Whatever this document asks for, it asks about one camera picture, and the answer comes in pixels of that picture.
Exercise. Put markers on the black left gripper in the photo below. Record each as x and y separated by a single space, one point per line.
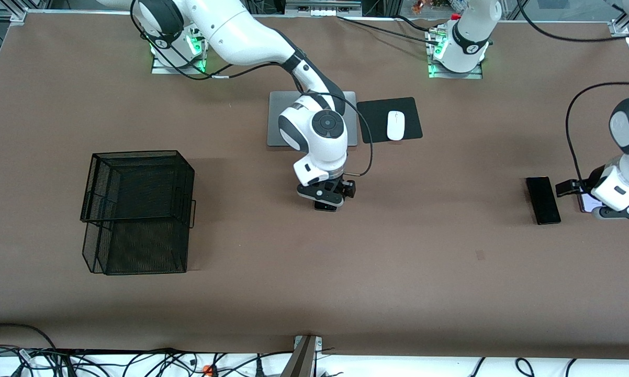
581 187

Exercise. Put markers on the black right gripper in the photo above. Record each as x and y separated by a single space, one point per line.
342 186

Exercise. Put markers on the lavender flip phone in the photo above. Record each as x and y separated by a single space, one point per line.
585 204

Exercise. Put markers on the small black flip phone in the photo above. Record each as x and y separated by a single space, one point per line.
325 207

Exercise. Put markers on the long black smartphone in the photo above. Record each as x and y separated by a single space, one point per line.
543 201

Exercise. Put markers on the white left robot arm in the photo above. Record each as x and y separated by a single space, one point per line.
628 173

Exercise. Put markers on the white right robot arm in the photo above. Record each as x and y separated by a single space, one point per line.
231 26

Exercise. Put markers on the black mouse pad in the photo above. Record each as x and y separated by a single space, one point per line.
382 128

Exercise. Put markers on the white computer mouse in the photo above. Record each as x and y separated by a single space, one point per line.
395 125

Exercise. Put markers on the silver closed laptop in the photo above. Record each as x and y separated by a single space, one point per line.
271 120

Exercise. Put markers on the white power strip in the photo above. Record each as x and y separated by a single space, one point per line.
322 11

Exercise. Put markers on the orange toy figure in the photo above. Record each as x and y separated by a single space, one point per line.
423 6

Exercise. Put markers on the black mesh two-tier tray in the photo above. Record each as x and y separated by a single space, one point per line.
147 251

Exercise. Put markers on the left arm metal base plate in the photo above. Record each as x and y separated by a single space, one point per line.
475 76

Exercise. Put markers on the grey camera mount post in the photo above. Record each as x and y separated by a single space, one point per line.
301 361

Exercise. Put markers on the black frame post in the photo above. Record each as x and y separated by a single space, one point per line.
272 6

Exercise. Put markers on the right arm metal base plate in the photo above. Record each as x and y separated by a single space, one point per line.
160 70

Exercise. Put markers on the aluminium frame rail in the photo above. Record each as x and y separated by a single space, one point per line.
3 15

